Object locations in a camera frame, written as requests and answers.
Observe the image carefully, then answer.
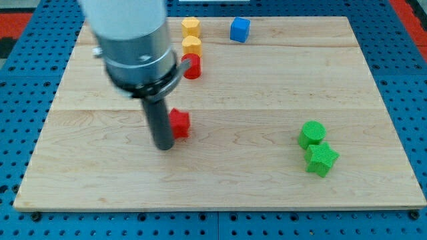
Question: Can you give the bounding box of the light wooden board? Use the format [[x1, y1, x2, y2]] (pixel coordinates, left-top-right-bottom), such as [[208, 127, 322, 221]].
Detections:
[[14, 17, 426, 212]]

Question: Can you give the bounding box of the yellow hexagon block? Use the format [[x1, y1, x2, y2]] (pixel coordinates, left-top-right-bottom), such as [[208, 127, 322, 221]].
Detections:
[[181, 17, 201, 37]]

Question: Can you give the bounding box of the red cylinder block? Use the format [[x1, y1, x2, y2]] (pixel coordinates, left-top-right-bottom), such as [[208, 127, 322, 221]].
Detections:
[[181, 53, 201, 79]]

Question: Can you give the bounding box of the yellow heart block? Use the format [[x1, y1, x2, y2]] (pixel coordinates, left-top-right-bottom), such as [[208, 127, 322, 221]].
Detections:
[[181, 35, 202, 57]]

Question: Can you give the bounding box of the green star block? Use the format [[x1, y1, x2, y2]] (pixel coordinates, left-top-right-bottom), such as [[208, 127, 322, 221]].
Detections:
[[304, 142, 340, 177]]

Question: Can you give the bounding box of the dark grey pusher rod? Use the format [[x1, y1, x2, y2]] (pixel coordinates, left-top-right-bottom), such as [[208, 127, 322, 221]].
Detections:
[[141, 99, 174, 151]]

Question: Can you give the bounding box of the blue cube block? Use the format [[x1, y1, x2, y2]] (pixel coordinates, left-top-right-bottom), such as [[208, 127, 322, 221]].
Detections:
[[230, 17, 251, 43]]

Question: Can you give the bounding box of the green cylinder block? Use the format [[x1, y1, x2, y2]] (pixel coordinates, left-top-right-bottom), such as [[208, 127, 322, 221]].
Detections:
[[298, 121, 327, 149]]

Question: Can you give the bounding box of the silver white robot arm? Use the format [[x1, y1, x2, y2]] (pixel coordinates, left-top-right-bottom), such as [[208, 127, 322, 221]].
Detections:
[[79, 0, 189, 102]]

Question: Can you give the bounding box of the red star block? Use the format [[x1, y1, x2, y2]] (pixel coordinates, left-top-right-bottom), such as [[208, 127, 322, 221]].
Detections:
[[169, 108, 191, 139]]

